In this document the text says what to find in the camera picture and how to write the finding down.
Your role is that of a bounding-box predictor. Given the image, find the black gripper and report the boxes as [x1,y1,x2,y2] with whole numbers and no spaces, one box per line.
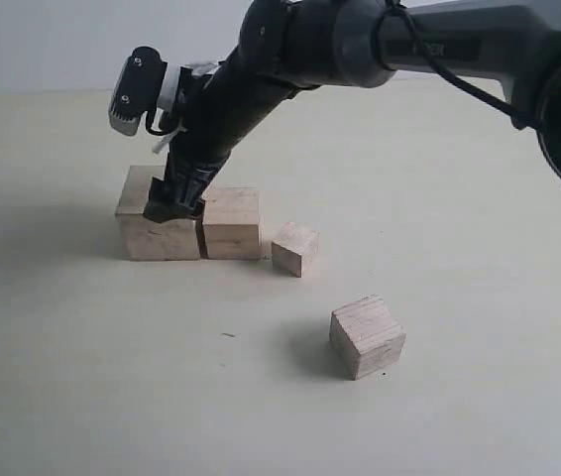
[143,63,290,223]

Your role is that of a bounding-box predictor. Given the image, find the second largest wooden cube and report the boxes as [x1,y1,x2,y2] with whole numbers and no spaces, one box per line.
[202,186,262,260]

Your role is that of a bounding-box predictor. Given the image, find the smallest wooden cube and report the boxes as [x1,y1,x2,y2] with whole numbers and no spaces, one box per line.
[271,222,319,278]

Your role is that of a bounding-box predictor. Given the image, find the third largest wooden cube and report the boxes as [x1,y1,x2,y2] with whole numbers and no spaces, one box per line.
[329,295,406,380]

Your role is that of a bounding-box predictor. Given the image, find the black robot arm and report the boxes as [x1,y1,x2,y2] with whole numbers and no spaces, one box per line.
[144,1,561,223]

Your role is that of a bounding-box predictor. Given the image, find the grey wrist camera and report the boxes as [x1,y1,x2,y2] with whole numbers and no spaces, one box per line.
[108,46,180,137]

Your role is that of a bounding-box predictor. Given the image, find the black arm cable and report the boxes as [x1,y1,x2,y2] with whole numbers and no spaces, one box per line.
[389,0,544,133]

